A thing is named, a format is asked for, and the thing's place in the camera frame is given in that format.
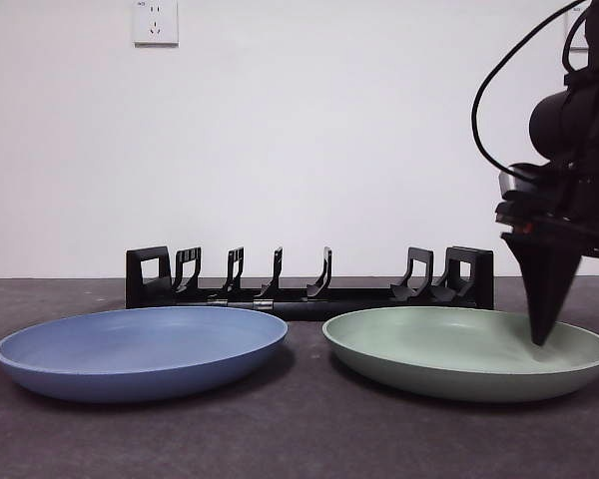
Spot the green plate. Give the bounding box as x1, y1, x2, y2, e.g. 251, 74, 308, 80
321, 305, 599, 403

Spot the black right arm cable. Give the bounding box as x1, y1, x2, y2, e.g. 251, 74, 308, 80
471, 0, 588, 174
562, 4, 593, 76

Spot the black plate rack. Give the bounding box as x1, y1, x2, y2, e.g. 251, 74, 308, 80
125, 244, 495, 321

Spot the blue plate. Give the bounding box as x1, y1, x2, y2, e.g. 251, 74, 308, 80
0, 305, 290, 404

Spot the white wall socket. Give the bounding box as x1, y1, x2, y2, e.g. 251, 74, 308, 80
564, 5, 589, 51
133, 0, 180, 49

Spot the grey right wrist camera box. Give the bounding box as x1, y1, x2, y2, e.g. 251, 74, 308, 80
497, 162, 535, 197

